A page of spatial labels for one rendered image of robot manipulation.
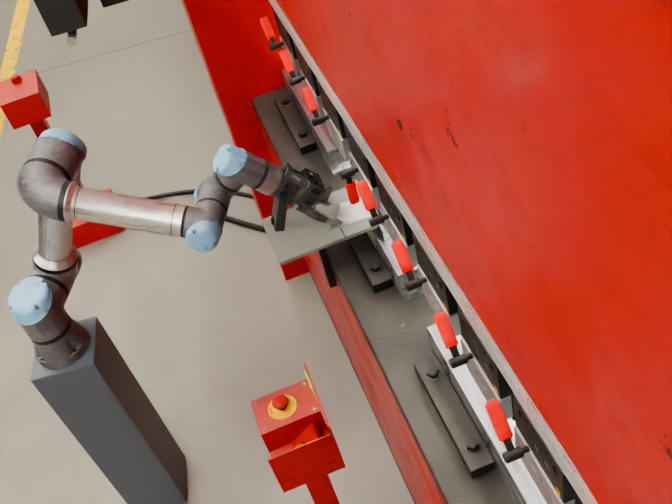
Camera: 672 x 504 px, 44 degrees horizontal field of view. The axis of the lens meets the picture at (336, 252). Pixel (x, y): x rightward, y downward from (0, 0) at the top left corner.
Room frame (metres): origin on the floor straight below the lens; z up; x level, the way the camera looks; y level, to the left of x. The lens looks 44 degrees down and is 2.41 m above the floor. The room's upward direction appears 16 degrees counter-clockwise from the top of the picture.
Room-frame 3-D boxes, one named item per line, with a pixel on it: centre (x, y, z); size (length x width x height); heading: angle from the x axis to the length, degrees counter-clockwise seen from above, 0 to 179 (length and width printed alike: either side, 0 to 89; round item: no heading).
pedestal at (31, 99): (3.12, 1.05, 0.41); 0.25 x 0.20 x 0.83; 97
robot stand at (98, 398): (1.63, 0.80, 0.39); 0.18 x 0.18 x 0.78; 88
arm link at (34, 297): (1.64, 0.80, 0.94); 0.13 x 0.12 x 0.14; 163
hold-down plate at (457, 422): (1.00, -0.14, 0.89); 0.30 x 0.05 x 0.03; 7
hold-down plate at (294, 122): (2.19, 0.01, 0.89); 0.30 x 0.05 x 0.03; 7
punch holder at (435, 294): (1.03, -0.19, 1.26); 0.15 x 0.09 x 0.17; 7
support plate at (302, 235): (1.59, 0.02, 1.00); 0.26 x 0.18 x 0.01; 97
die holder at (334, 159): (2.15, -0.06, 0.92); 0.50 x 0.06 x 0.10; 7
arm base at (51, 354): (1.63, 0.80, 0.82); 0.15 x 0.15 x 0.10
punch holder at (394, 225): (1.23, -0.17, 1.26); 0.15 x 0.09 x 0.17; 7
